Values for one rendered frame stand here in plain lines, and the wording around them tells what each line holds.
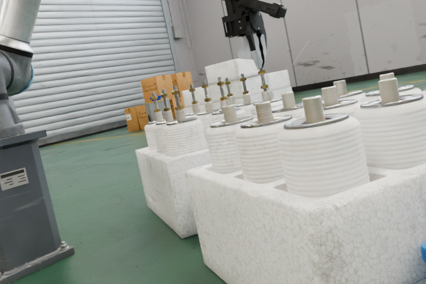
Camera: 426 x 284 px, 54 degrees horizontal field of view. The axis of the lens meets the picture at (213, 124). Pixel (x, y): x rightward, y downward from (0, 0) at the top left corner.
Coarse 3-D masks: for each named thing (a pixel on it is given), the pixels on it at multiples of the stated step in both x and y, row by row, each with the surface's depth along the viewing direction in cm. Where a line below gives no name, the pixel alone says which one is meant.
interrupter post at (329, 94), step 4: (324, 88) 64; (328, 88) 63; (332, 88) 63; (336, 88) 64; (324, 92) 64; (328, 92) 63; (332, 92) 63; (336, 92) 64; (324, 96) 64; (328, 96) 63; (332, 96) 63; (336, 96) 64; (324, 100) 64; (328, 100) 64; (332, 100) 63; (336, 100) 64; (324, 104) 65; (328, 104) 64; (332, 104) 63; (336, 104) 64
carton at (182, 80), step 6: (180, 72) 523; (186, 72) 530; (174, 78) 522; (180, 78) 522; (186, 78) 529; (174, 84) 524; (180, 84) 521; (186, 84) 528; (180, 90) 520; (180, 96) 521
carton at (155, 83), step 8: (144, 80) 506; (152, 80) 496; (160, 80) 496; (168, 80) 505; (144, 88) 509; (152, 88) 499; (160, 88) 495; (168, 88) 504; (144, 96) 512; (168, 96) 502
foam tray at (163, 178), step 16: (144, 160) 117; (160, 160) 96; (176, 160) 93; (192, 160) 94; (208, 160) 95; (144, 176) 123; (160, 176) 100; (176, 176) 93; (160, 192) 105; (176, 192) 93; (160, 208) 109; (176, 208) 93; (192, 208) 94; (176, 224) 95; (192, 224) 94
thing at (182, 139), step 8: (200, 120) 100; (168, 128) 98; (176, 128) 97; (184, 128) 97; (192, 128) 97; (200, 128) 99; (168, 136) 98; (176, 136) 97; (184, 136) 97; (192, 136) 97; (200, 136) 99; (168, 144) 99; (176, 144) 97; (184, 144) 97; (192, 144) 97; (200, 144) 98; (176, 152) 98; (184, 152) 97; (192, 152) 97
